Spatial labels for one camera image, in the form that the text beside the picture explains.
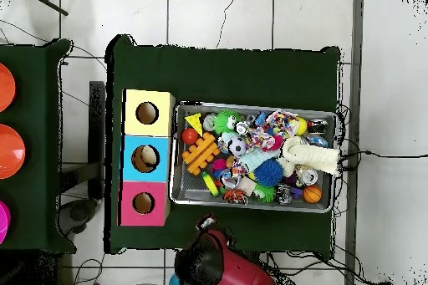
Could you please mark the cream waffle cloth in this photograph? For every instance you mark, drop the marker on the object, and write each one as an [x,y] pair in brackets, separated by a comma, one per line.
[311,156]

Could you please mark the pink bowl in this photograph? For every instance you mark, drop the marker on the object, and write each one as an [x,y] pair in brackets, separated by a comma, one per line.
[3,221]

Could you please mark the black rod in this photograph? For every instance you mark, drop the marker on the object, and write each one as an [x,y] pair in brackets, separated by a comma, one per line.
[43,1]

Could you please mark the blue spiky ball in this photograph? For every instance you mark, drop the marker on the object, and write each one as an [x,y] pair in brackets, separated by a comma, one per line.
[269,172]

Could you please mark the yellow ball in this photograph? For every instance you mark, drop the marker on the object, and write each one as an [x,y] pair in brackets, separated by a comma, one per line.
[302,126]

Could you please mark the yellow cheese wedge toy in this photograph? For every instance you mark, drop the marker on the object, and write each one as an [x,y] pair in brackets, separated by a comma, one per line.
[194,123]

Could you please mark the green fuzzy toy with eyes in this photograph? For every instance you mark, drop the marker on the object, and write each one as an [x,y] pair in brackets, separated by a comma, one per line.
[226,121]

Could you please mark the wooden box with three holes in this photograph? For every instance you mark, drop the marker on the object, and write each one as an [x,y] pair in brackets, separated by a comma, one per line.
[131,164]

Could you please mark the small orange basketball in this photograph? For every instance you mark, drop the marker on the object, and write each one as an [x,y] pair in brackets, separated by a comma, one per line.
[311,194]

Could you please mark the black and white soccer ball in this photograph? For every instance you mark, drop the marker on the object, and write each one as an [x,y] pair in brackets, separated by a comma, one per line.
[237,146]

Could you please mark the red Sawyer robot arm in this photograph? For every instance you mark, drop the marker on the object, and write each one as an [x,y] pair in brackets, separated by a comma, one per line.
[231,265]

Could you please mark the orange striped tiger toy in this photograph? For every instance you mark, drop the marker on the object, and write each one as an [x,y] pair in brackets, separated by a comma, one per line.
[235,196]

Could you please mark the side table with green cloth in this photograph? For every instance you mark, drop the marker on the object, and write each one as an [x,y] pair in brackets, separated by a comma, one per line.
[33,185]

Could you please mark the orange bowl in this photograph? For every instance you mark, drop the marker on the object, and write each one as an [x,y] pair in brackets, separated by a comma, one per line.
[10,152]
[5,88]

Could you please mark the red ball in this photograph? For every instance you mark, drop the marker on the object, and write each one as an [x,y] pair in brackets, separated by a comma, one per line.
[190,136]

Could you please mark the orange plastic building block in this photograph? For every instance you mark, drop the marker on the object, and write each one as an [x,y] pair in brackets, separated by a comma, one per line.
[200,154]

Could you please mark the crushed silver can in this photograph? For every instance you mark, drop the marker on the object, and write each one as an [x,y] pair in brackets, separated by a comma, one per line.
[309,177]

